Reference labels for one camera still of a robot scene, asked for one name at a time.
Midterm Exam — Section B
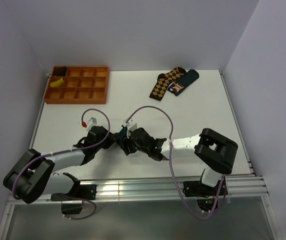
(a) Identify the green reindeer sock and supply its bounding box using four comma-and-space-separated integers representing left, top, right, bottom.
114, 127, 128, 147

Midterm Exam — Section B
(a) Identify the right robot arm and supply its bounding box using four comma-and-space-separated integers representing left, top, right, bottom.
116, 127, 238, 195

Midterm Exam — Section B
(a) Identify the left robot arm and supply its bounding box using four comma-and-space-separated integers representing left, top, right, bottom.
3, 126, 116, 204

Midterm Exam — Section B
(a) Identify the orange compartment tray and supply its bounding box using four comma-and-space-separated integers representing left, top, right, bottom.
44, 66, 109, 105

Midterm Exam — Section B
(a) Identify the rolled yellow sock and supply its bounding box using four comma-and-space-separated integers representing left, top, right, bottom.
50, 77, 64, 88

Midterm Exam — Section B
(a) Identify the brown argyle sock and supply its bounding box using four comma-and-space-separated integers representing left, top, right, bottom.
149, 67, 186, 101

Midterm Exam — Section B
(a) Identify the rolled black sock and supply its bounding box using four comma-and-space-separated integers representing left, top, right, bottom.
52, 66, 67, 77

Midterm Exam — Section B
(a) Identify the navy snowman sock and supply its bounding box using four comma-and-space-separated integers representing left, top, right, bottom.
167, 69, 199, 96

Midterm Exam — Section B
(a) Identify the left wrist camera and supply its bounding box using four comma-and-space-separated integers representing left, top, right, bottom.
81, 117, 97, 131

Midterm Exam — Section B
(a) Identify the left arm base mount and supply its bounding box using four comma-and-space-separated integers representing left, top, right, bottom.
50, 184, 97, 216

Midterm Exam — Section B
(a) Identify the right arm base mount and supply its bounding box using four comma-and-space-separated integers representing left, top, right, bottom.
183, 180, 220, 212

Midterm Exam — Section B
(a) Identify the aluminium front rail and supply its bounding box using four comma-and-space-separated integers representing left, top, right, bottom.
81, 175, 269, 203

